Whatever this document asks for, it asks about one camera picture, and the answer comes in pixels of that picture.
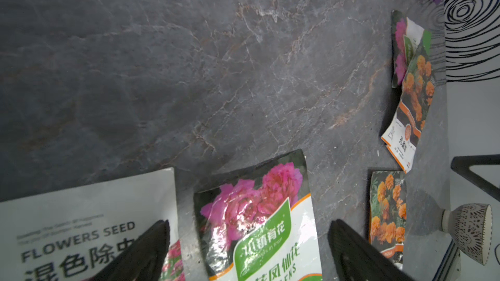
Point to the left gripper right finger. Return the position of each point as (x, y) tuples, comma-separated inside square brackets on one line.
[(356, 259)]

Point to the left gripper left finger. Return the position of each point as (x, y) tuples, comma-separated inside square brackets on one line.
[(143, 259)]

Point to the large marigold seed packet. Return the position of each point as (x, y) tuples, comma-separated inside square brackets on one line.
[(387, 224)]

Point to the mixed flowers seed packet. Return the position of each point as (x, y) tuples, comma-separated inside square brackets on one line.
[(73, 234)]

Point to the small marigold seed packet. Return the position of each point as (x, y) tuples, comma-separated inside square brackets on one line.
[(405, 130)]

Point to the impatiens pink flower packet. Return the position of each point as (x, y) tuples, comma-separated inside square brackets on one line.
[(406, 36)]

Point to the white perforated strainer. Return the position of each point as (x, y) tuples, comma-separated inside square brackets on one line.
[(471, 227)]

